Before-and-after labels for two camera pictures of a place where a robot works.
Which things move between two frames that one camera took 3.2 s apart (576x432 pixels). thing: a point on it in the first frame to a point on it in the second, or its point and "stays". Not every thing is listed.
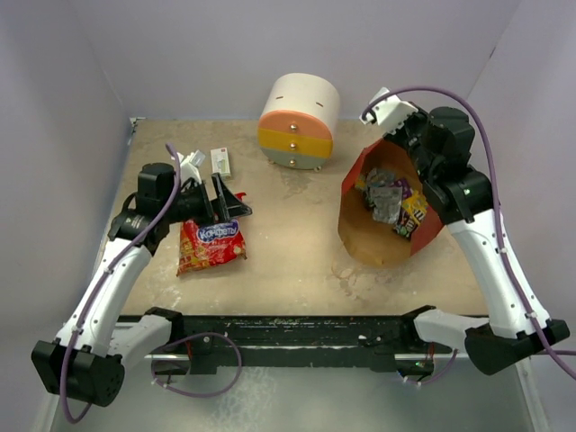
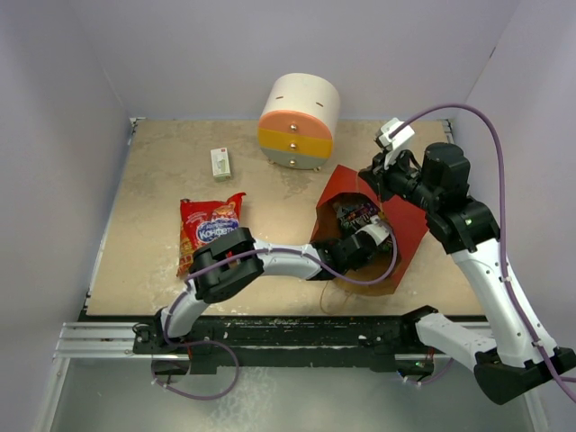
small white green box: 220,162 stays
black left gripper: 229,207 to 342,238
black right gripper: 397,134 to 379,176
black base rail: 296,343 stays
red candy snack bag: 202,246 stays
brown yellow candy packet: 411,214 to 355,215
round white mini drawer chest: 298,121 stays
